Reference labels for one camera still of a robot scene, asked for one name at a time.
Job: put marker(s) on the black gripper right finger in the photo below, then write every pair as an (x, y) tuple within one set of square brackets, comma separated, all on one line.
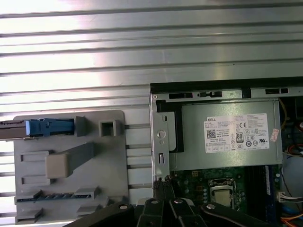
[(180, 212)]

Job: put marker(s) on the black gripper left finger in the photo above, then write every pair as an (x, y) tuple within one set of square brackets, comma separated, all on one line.
[(151, 212)]

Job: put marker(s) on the hard disk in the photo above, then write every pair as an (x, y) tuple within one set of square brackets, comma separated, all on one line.
[(47, 127)]

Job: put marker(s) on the green motherboard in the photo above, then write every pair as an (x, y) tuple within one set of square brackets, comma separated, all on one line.
[(189, 189)]

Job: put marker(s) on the silver CPU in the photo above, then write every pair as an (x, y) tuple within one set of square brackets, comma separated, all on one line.
[(222, 196)]

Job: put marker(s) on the CPU socket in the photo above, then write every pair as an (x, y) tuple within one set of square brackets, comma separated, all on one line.
[(221, 182)]

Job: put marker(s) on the grey power supply unit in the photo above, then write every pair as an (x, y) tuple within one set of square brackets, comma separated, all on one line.
[(194, 142)]

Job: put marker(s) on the black RAM slot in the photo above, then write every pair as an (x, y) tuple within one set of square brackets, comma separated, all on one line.
[(254, 186)]

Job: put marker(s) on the grey parts rack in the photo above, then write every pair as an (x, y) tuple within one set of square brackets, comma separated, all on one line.
[(71, 179)]

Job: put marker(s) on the RAM stick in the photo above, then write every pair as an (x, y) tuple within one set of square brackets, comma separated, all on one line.
[(268, 182), (56, 196)]

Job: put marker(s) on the black PC case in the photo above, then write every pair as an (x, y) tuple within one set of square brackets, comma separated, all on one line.
[(161, 118)]

